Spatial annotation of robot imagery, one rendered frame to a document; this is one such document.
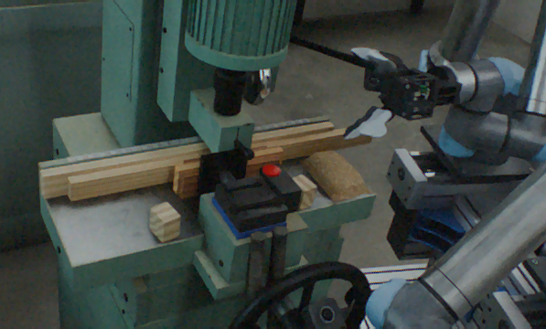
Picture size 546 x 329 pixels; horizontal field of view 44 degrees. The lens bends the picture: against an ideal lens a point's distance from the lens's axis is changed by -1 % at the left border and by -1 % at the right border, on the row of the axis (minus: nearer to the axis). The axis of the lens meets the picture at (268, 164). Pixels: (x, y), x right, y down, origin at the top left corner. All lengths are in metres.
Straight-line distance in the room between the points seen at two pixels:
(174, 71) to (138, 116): 0.18
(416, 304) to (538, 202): 0.20
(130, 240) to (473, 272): 0.55
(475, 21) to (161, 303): 0.86
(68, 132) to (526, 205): 1.02
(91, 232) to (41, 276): 1.21
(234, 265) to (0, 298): 1.31
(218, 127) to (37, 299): 1.23
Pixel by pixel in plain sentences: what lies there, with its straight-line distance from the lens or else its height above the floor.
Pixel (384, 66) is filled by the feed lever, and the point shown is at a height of 1.24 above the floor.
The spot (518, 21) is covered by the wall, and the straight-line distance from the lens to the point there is 4.97.
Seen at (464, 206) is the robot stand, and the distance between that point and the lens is 1.71.
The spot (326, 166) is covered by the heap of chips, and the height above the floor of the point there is 0.93.
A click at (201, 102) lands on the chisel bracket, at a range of 1.26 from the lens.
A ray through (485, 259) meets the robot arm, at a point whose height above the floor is 1.14.
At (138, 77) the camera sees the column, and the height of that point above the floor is 1.02.
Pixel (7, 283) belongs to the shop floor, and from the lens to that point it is 2.34.
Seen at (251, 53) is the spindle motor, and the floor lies 1.20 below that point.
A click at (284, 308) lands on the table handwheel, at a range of 1.17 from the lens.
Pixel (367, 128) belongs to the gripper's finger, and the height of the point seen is 1.09.
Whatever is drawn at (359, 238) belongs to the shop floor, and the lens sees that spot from 2.65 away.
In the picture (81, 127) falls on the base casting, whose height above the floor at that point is 0.80.
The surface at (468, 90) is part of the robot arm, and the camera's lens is 1.24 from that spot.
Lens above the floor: 1.68
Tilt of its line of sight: 35 degrees down
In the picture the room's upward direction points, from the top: 11 degrees clockwise
